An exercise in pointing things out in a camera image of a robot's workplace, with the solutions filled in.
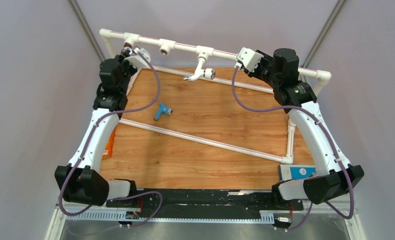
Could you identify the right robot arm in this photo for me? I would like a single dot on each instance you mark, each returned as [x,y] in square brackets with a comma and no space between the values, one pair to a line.
[336,176]

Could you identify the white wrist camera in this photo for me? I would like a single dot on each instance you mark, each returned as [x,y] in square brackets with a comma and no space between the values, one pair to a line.
[140,58]
[248,59]

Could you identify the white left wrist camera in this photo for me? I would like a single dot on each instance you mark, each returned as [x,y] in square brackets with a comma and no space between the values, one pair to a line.
[140,58]

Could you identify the brown water faucet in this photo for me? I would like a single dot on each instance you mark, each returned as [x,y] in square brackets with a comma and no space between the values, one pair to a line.
[126,50]

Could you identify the orange razor package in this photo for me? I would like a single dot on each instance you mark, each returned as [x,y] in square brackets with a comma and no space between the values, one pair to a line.
[108,152]

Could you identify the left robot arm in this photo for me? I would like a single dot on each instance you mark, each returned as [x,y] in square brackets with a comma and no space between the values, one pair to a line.
[79,181]

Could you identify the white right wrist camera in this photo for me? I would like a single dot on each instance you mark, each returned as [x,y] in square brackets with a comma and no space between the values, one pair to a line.
[248,59]

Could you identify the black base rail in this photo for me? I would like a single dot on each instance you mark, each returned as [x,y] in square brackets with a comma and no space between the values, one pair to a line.
[206,204]

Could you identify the blue white box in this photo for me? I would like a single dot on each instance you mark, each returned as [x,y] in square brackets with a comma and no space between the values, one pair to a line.
[295,171]

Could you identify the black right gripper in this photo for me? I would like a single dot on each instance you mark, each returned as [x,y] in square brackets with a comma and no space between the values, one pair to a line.
[265,59]

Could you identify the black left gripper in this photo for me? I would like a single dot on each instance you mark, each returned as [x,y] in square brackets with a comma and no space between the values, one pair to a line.
[125,63]

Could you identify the white PVC pipe frame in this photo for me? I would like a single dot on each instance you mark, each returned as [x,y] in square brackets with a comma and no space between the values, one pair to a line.
[165,46]

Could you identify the blue water faucet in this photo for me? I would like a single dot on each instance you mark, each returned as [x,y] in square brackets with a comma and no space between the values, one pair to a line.
[162,109]

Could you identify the white water faucet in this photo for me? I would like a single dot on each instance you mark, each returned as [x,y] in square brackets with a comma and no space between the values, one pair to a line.
[200,72]

